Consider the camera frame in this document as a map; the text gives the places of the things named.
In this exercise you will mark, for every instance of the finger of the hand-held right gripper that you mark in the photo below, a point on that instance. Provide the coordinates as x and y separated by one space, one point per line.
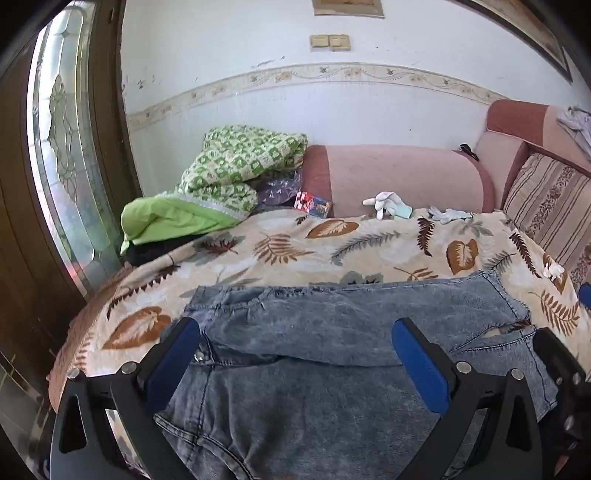
554 350

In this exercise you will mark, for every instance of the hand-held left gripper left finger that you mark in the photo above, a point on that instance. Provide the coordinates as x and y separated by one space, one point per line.
178 355

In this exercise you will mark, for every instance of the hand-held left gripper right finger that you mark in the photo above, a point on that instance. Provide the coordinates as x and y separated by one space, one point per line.
418 364

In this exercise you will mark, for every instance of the blue denim pants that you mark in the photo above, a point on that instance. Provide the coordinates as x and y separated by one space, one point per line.
323 323

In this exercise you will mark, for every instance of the blue object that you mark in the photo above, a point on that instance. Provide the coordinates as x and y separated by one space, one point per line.
585 295

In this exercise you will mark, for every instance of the small white cloth piece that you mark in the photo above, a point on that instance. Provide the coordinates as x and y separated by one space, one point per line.
553 271

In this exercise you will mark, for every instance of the dark cloth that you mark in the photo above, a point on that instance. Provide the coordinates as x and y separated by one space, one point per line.
147 253

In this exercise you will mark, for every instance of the plain green pillow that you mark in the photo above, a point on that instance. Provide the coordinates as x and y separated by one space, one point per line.
171 217

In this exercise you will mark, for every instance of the leaf-printed blanket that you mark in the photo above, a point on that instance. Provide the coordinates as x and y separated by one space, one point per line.
277 258

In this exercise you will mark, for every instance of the striped floral cushion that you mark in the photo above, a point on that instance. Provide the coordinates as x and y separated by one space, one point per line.
549 207

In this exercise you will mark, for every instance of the white glove with teal cuff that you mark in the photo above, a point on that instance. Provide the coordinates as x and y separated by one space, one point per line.
388 203

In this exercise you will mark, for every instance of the pink sofa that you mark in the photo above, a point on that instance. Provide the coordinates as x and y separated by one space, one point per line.
397 180

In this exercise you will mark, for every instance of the purple plastic bag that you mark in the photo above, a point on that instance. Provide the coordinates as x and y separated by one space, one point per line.
277 191

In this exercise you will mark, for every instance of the small red box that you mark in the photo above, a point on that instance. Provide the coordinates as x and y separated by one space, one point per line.
313 204

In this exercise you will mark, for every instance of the green patterned quilt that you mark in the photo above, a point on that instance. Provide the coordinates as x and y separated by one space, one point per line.
240 157

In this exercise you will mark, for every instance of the black clip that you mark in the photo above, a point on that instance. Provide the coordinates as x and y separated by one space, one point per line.
468 152

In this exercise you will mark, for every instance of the grey cloth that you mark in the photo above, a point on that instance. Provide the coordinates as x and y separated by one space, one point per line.
575 124

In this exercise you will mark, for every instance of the dark framed picture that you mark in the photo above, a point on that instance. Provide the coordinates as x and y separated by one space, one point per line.
531 32

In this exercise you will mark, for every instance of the beige wall switch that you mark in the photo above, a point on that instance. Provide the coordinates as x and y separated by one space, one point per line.
319 41
340 42

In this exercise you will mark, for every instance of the brown wall paper sheet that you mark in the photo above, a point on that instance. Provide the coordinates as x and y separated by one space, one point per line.
348 7

